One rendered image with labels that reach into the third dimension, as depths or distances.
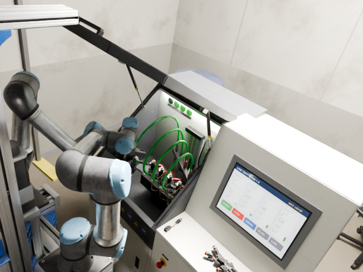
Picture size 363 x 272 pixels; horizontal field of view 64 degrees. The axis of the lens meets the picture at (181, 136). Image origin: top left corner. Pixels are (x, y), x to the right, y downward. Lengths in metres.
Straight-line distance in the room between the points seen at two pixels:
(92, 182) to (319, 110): 3.11
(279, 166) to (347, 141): 2.40
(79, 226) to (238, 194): 0.76
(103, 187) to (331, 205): 0.92
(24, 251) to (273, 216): 1.08
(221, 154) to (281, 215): 0.41
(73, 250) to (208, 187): 0.74
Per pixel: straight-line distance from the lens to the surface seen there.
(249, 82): 3.90
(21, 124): 1.57
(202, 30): 4.16
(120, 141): 1.27
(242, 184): 1.50
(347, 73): 3.57
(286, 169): 1.39
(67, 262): 1.38
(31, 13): 1.04
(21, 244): 1.38
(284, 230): 1.47
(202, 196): 1.66
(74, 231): 1.27
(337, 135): 3.75
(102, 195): 0.94
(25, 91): 1.39
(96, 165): 0.91
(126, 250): 2.10
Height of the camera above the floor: 2.26
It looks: 32 degrees down
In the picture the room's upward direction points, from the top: 11 degrees clockwise
